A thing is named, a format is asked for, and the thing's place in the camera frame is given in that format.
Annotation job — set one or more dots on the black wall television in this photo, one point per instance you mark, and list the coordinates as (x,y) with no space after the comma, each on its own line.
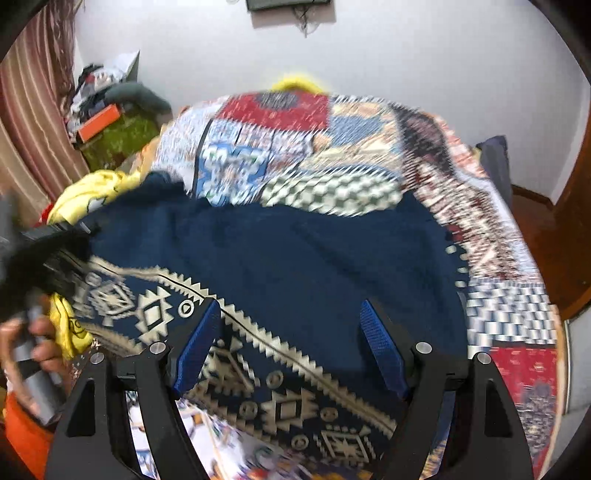
(286,4)

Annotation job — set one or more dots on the patchwork bedspread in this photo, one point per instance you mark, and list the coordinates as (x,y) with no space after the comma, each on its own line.
(323,152)

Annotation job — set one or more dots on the person's left hand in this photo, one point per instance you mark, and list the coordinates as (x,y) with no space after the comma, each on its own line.
(46,332)

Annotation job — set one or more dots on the navy patterned hoodie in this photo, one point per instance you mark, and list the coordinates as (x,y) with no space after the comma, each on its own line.
(295,258)

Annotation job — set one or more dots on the orange box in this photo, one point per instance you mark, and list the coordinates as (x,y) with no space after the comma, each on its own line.
(97,124)

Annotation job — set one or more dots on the yellow pillow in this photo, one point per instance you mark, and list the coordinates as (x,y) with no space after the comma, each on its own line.
(299,84)

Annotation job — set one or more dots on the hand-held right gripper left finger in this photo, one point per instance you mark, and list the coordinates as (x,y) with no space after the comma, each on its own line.
(199,346)

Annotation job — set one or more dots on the red cloth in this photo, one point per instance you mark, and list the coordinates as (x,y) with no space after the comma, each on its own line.
(50,213)

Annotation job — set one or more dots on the dark blue pillow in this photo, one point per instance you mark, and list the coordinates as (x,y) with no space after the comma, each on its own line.
(495,161)

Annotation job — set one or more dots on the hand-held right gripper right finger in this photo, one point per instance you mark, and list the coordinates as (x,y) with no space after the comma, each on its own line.
(382,346)

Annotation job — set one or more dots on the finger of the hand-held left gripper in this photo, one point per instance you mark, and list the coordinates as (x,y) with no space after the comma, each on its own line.
(69,251)

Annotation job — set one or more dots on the brown wooden door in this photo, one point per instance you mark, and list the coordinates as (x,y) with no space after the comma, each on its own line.
(570,221)

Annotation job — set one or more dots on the yellow cartoon blanket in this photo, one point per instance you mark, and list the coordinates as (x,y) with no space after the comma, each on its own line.
(99,187)

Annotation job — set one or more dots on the green patterned box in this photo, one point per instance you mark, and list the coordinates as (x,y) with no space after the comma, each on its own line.
(122,138)

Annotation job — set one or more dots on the striped brown curtain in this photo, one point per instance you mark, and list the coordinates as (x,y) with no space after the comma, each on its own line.
(32,115)

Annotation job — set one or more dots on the pile of assorted clutter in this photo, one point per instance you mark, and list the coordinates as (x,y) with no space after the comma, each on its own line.
(94,78)

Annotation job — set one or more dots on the orange garment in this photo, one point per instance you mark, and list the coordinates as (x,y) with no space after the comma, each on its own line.
(25,434)

